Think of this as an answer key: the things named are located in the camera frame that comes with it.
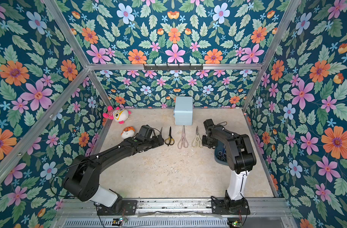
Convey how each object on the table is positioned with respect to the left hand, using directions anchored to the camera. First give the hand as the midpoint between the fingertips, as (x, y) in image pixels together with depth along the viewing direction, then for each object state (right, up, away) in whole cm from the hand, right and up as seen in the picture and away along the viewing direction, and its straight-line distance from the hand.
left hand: (161, 140), depth 90 cm
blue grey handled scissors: (+42, -8, +3) cm, 42 cm away
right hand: (+32, -3, +9) cm, 33 cm away
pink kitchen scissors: (+14, -2, +12) cm, 18 cm away
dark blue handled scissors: (-3, +6, +18) cm, 19 cm away
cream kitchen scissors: (+24, -2, +9) cm, 26 cm away
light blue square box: (+14, +18, +9) cm, 24 cm away
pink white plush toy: (-35, +18, +18) cm, 43 cm away
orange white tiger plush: (-25, +5, +9) cm, 27 cm away
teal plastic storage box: (+38, -12, -1) cm, 40 cm away
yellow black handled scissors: (+5, -1, +10) cm, 11 cm away
